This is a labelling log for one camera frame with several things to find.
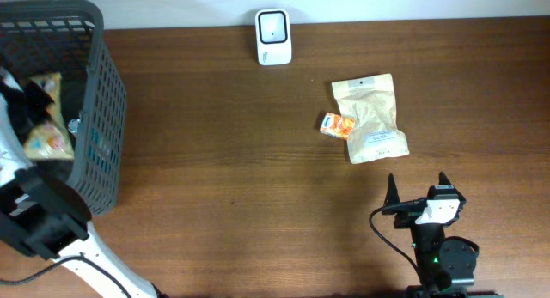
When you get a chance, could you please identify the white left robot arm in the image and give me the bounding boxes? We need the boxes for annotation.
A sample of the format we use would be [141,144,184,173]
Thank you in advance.
[1,70,163,297]

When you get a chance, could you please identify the white barcode scanner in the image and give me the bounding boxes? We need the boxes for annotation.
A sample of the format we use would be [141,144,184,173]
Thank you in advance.
[254,9,292,66]

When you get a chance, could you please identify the grey plastic mesh basket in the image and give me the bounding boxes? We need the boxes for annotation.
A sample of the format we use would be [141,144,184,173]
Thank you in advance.
[1,0,127,216]

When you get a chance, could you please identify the small orange juice carton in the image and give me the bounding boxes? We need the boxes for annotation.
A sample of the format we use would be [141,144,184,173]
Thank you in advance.
[319,113,355,140]

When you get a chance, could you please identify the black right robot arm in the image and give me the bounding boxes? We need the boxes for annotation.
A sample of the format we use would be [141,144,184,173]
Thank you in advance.
[382,173,480,297]

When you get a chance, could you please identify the beige kraft paper pouch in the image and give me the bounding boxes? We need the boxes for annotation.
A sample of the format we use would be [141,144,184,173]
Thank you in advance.
[332,73,409,164]

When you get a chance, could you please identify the yellow snack chip bag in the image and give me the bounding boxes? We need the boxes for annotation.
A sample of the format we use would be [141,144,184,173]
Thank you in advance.
[23,73,74,161]

